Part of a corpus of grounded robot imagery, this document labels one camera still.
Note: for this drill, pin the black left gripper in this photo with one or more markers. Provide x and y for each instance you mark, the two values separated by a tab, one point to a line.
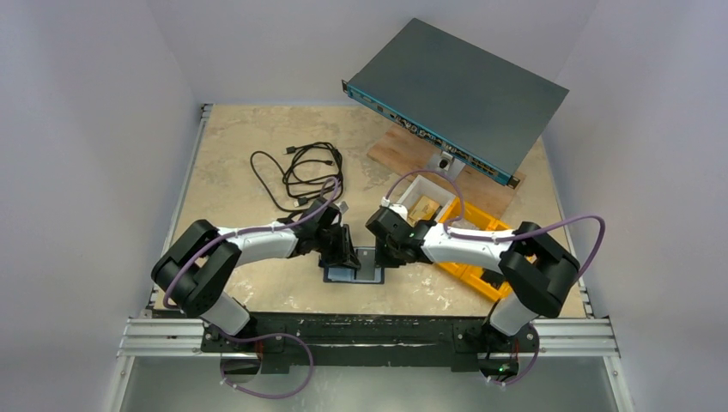
346	246

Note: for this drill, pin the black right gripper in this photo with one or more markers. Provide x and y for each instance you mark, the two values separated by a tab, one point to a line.
390	247

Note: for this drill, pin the black card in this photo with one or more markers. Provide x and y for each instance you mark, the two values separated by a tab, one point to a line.
367	260

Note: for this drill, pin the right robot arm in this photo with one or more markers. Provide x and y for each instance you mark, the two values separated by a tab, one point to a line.
538	269

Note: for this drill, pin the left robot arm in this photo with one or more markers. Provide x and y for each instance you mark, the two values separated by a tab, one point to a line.
195	270

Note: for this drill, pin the gold cards stack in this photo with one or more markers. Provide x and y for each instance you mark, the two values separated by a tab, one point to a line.
424	209

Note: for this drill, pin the white plastic bin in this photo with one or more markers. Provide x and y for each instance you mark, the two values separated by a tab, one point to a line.
425	187

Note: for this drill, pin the yellow plastic bin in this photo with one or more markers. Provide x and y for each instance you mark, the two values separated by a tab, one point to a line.
488	283

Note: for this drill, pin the wooden board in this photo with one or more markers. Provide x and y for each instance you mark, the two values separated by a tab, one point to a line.
402	152

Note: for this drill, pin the metal stand bracket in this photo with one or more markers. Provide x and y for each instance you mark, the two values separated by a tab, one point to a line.
447	164

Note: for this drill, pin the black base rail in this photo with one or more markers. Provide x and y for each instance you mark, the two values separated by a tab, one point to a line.
461	344

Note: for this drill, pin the blue network switch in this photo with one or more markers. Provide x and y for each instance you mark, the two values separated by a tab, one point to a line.
479	108

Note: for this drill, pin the aluminium table frame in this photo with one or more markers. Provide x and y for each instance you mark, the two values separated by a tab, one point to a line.
161	367

